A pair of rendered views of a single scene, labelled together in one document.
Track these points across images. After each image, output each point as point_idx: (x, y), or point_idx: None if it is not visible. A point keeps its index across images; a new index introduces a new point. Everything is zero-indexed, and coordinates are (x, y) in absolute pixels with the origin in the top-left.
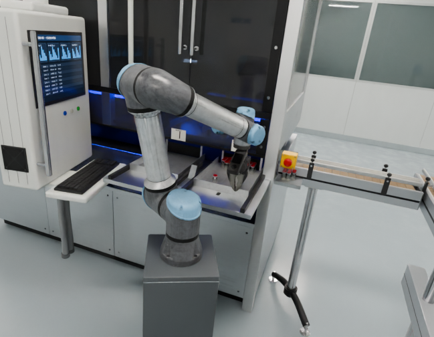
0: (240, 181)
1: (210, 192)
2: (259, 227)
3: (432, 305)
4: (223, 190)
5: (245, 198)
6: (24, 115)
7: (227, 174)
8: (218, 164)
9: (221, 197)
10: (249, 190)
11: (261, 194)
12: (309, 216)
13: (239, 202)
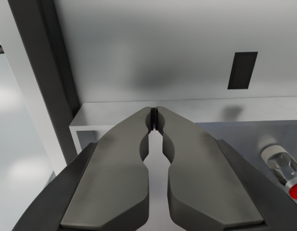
0: (112, 150)
1: (286, 59)
2: None
3: None
4: (218, 103)
5: (89, 91)
6: None
7: (265, 179)
8: None
9: (215, 35)
10: (73, 136)
11: (51, 159)
12: (43, 189)
13: (102, 32)
